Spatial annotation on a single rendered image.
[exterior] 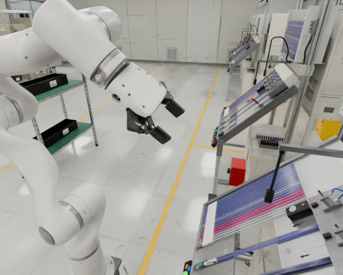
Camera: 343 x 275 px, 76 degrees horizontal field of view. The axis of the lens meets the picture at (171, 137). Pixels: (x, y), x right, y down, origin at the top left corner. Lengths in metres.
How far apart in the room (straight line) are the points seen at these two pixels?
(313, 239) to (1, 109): 1.00
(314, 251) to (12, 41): 0.92
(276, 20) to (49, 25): 4.69
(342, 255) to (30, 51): 0.83
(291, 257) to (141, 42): 9.43
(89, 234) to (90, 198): 0.14
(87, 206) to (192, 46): 8.70
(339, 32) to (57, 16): 1.61
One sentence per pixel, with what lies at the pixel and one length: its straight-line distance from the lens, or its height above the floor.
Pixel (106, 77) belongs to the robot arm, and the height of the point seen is 1.55.
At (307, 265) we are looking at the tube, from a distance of 0.79.
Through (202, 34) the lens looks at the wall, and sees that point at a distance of 9.15.
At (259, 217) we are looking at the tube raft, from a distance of 0.98.
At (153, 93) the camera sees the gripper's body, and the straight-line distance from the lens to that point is 0.46.
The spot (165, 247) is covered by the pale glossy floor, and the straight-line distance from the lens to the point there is 2.00.
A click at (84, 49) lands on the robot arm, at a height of 1.60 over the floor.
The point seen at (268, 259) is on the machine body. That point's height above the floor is 0.62.
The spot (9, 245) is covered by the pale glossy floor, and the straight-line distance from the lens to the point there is 2.42.
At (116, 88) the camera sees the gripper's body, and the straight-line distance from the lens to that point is 0.43.
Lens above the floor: 1.65
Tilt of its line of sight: 29 degrees down
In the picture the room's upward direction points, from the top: straight up
